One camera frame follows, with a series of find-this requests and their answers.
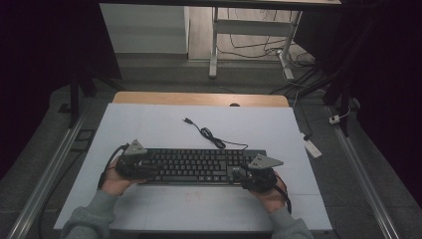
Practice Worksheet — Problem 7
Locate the person's left hand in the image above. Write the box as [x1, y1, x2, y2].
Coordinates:
[100, 158, 147, 197]

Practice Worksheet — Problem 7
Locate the black keyboard cable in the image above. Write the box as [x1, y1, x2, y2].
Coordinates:
[182, 117, 249, 151]

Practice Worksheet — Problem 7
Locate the person's right hand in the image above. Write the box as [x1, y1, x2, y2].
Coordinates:
[250, 172, 289, 214]

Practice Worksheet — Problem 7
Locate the tangle of floor cables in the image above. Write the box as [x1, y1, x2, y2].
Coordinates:
[217, 8, 327, 98]

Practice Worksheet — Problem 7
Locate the aluminium rail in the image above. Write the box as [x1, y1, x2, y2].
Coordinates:
[326, 105, 403, 239]
[6, 111, 88, 239]

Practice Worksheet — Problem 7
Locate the black computer keyboard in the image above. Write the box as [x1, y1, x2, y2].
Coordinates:
[138, 147, 268, 186]

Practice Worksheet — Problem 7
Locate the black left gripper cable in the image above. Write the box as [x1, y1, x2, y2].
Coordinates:
[98, 142, 130, 189]

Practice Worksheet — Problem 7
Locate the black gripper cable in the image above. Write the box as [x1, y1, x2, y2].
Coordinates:
[98, 142, 130, 189]
[273, 175, 294, 215]

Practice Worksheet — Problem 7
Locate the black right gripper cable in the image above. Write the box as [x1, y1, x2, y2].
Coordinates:
[273, 175, 294, 215]

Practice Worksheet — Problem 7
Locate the white metal desk frame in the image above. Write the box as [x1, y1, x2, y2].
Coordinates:
[208, 6, 304, 82]

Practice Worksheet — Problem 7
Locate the white table cover sheet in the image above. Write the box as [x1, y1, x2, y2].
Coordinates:
[53, 103, 333, 232]

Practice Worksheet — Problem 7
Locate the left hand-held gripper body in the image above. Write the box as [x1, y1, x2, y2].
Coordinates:
[114, 138, 157, 180]

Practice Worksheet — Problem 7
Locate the white power strip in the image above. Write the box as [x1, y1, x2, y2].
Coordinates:
[300, 132, 323, 159]

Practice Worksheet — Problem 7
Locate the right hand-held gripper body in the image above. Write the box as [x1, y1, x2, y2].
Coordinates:
[240, 152, 285, 194]

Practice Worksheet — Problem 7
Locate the grey cabinet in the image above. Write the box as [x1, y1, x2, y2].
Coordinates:
[99, 3, 191, 55]

